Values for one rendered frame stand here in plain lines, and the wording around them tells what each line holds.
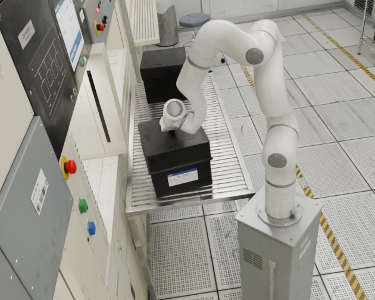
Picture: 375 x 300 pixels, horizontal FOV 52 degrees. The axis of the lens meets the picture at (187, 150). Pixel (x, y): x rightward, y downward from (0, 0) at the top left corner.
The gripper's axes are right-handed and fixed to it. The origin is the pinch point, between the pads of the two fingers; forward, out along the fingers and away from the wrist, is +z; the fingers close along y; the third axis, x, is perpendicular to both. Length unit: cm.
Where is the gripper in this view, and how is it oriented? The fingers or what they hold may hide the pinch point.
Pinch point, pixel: (171, 128)
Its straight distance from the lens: 175.6
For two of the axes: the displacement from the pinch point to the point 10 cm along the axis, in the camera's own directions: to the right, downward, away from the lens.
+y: -9.6, 2.3, -1.2
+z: -0.8, 1.7, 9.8
